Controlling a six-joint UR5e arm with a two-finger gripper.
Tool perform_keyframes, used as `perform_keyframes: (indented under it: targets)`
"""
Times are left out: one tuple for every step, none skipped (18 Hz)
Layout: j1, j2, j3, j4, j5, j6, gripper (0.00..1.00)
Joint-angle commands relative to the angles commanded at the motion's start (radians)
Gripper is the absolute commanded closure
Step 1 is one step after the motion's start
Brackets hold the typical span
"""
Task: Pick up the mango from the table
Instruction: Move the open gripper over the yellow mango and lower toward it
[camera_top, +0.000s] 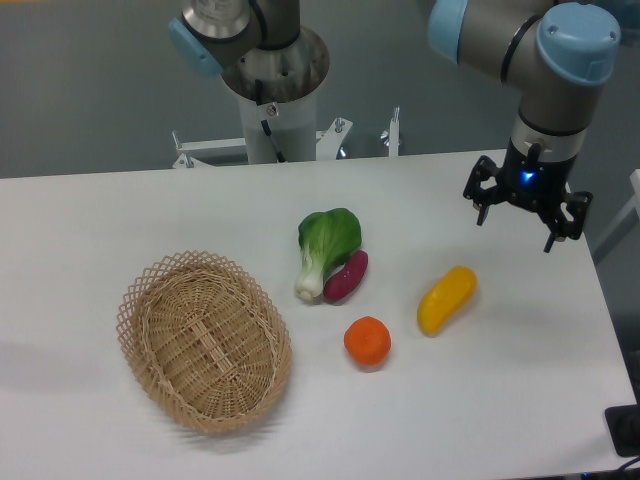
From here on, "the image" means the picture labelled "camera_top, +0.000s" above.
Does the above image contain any white metal base frame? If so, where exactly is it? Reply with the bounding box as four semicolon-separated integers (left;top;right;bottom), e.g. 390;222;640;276
170;105;405;169

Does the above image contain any black device at table edge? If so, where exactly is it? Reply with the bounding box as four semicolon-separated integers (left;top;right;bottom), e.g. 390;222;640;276
604;404;639;458

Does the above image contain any black cable on pedestal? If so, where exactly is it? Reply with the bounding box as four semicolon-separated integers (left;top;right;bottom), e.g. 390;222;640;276
253;78;288;164

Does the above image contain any green bok choy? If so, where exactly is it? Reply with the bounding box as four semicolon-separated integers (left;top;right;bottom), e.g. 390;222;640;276
294;208;362;301

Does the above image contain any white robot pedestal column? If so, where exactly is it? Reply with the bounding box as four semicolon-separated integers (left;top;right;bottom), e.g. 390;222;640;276
237;94;316;164

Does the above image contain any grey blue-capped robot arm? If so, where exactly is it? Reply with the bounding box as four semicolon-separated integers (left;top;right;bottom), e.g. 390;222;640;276
168;1;621;243

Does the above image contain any purple sweet potato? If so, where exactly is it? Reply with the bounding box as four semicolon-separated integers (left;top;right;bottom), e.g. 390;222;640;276
323;250;369;303

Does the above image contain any woven wicker basket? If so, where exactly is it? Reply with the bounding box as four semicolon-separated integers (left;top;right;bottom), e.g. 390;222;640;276
116;251;292;434

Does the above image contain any yellow mango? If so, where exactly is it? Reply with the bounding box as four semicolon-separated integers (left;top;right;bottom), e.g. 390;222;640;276
417;265;478;336

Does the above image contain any white frame at right edge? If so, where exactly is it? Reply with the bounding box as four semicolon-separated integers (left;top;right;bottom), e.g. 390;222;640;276
592;169;639;265

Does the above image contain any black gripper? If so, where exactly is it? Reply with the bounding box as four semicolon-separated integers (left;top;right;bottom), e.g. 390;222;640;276
463;142;593;252

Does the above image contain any orange tangerine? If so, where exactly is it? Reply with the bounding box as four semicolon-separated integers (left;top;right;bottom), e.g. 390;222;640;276
343;316;392;372

